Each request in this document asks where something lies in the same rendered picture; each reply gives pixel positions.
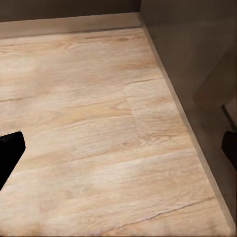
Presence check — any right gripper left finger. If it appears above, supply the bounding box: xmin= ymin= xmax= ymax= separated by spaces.
xmin=0 ymin=131 xmax=26 ymax=190

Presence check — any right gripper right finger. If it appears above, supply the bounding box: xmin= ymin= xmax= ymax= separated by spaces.
xmin=221 ymin=131 xmax=237 ymax=170

